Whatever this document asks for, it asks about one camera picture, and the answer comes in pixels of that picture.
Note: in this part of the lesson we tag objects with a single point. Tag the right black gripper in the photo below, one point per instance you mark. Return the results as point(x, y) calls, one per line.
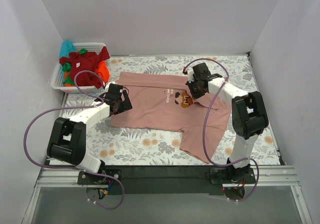
point(194, 89)

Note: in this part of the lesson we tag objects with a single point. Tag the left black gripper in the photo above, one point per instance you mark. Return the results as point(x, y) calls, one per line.
point(123, 103)

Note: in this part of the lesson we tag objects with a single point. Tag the pink printed t-shirt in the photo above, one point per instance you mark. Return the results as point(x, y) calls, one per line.
point(164, 102)

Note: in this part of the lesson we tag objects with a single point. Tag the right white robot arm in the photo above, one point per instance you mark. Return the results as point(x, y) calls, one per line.
point(248, 114)

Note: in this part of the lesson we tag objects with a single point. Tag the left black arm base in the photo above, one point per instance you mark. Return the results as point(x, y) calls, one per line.
point(99, 187)

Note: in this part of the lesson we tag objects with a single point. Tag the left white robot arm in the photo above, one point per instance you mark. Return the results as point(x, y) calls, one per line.
point(67, 142)

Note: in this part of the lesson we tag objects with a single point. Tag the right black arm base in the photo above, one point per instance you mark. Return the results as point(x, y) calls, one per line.
point(230, 182)

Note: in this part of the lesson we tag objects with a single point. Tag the orange t-shirt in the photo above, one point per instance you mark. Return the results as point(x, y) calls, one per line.
point(88, 79)

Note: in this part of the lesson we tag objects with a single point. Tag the floral table mat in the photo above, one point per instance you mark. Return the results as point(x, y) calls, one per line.
point(125, 146)

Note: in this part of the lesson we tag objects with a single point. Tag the dark red t-shirt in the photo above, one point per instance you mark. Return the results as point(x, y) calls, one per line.
point(94, 58)

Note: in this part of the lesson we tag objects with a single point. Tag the white plastic laundry basket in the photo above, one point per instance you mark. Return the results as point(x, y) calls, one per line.
point(57, 77)

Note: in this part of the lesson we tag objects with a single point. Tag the teal t-shirt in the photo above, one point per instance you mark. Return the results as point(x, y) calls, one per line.
point(66, 48)

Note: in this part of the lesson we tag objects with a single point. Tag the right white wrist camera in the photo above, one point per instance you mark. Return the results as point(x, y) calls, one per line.
point(190, 74)

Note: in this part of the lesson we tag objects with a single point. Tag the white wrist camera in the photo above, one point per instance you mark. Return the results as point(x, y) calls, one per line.
point(107, 86)
point(190, 74)

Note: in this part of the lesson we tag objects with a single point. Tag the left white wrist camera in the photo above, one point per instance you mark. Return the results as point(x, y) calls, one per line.
point(107, 86)

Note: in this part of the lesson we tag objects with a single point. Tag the aluminium frame rail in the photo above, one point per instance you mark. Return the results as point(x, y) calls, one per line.
point(265, 175)

